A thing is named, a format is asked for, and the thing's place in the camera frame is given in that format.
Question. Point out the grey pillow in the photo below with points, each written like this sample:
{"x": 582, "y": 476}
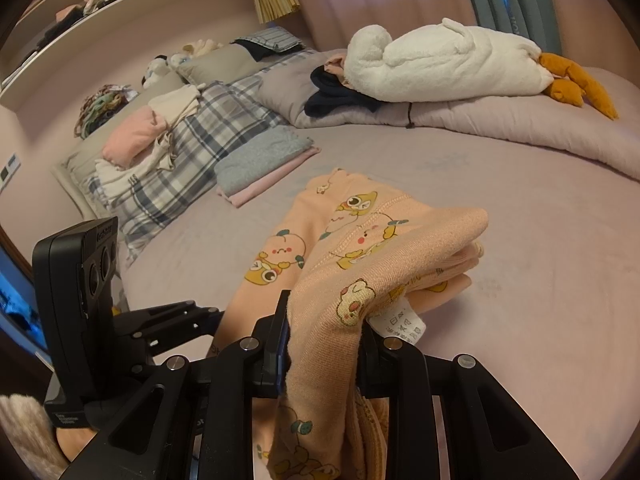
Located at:
{"x": 285, "y": 90}

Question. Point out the white wall socket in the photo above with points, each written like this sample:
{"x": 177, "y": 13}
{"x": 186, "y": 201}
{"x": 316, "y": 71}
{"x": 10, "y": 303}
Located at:
{"x": 10, "y": 170}

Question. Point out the pile of colourful fabric bands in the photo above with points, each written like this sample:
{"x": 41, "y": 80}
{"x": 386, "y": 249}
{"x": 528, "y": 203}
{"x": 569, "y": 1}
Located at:
{"x": 100, "y": 107}

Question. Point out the white wall shelf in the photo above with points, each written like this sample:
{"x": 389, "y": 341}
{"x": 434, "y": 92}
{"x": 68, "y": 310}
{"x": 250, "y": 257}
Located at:
{"x": 150, "y": 10}

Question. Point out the peach pants cartoon animal print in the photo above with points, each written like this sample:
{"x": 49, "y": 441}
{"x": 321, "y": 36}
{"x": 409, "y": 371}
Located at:
{"x": 360, "y": 255}

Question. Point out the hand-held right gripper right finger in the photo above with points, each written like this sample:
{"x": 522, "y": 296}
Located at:
{"x": 375, "y": 365}

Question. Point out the white dog plush toy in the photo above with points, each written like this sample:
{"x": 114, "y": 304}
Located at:
{"x": 157, "y": 67}

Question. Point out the pink folded garment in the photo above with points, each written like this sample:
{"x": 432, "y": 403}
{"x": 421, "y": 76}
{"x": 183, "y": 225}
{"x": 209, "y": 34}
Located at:
{"x": 132, "y": 135}

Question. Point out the white frilled garment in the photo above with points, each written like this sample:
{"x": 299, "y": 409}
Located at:
{"x": 135, "y": 175}

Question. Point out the blue lit panel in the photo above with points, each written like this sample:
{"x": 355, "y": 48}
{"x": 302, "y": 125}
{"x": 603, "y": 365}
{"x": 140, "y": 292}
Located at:
{"x": 17, "y": 305}

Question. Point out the small pink garment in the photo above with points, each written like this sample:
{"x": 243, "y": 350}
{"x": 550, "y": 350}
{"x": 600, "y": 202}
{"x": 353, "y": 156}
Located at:
{"x": 334, "y": 64}

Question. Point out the cream plush toy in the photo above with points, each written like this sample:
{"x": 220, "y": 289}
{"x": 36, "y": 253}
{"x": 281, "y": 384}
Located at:
{"x": 197, "y": 50}

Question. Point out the striped blue-grey folded cloth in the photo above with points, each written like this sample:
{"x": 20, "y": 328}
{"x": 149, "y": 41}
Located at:
{"x": 270, "y": 40}

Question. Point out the plaid pillow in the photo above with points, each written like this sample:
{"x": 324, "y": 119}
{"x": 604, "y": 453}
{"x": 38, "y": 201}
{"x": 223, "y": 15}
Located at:
{"x": 210, "y": 135}

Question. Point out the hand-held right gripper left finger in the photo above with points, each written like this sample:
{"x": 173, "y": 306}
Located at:
{"x": 272, "y": 360}

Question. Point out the white goose plush toy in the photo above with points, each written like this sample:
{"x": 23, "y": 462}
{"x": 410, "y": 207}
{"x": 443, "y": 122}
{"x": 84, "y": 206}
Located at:
{"x": 450, "y": 65}

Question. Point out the cream folded garment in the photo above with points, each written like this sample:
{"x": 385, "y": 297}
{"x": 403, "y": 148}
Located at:
{"x": 175, "y": 102}

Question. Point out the mauve quilt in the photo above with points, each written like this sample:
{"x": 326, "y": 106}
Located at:
{"x": 500, "y": 120}

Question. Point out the dark navy clothing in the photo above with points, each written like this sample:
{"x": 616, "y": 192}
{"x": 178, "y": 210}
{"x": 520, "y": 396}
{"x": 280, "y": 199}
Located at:
{"x": 330, "y": 95}

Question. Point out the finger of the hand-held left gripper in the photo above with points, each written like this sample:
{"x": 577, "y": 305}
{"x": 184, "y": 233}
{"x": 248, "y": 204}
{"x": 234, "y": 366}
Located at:
{"x": 175, "y": 320}

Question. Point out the mauve bed sheet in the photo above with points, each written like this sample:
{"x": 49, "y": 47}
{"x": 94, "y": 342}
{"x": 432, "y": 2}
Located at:
{"x": 500, "y": 260}

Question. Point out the person's left forearm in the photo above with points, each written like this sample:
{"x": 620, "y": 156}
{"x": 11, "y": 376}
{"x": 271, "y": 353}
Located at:
{"x": 25, "y": 435}

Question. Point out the dark folded clothes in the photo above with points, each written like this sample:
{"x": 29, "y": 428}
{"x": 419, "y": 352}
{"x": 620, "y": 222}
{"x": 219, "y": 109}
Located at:
{"x": 60, "y": 25}

